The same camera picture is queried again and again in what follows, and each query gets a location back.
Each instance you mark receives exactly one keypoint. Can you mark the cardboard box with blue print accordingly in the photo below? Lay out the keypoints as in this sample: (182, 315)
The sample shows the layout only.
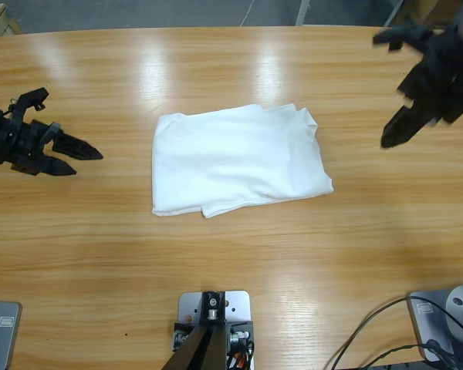
(416, 7)

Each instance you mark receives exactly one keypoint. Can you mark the white T-shirt with UNITREE print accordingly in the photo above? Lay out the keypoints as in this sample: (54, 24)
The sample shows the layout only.
(235, 162)

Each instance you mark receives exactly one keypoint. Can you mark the black block with silver connector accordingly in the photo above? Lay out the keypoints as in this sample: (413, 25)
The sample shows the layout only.
(243, 329)

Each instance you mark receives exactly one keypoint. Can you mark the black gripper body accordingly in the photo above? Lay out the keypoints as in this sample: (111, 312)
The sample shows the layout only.
(443, 81)
(19, 142)

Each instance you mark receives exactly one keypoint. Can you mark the white metal frame leg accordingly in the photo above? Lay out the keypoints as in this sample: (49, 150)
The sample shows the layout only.
(303, 11)
(394, 13)

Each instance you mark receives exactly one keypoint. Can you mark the cardboard box with dark lettering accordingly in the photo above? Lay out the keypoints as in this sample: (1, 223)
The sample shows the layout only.
(443, 11)

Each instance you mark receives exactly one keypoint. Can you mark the white camera mounting plate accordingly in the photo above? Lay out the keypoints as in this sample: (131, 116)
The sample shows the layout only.
(237, 304)

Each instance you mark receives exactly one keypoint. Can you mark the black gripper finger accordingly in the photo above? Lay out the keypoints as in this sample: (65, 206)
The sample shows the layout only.
(77, 148)
(403, 129)
(58, 166)

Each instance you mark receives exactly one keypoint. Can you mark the black and silver clamp fitting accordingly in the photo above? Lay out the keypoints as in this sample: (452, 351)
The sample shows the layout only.
(179, 339)

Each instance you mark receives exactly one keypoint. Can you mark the dark camera post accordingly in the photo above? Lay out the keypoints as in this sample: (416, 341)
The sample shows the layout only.
(200, 354)

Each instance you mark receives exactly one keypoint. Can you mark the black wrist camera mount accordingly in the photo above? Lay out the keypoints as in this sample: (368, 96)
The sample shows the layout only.
(29, 101)
(405, 34)

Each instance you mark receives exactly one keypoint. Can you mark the wooden pallet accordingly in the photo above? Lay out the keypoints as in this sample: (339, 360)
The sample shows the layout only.
(2, 19)

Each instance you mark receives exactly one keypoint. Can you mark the black bracket with silver bolt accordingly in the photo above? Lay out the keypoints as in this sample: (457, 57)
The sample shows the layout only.
(212, 308)

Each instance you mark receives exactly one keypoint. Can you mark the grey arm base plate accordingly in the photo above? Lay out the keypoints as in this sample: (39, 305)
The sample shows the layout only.
(418, 325)
(7, 339)

